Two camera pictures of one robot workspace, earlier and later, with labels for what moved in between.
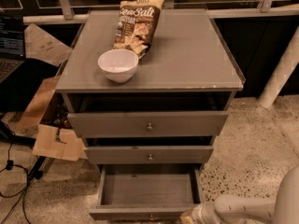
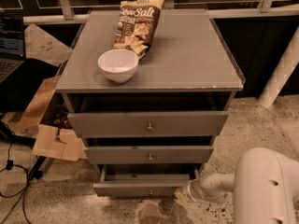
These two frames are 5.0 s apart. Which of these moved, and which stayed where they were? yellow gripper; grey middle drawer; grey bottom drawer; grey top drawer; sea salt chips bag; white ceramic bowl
Moved: yellow gripper; grey bottom drawer
Stayed: white ceramic bowl; sea salt chips bag; grey middle drawer; grey top drawer
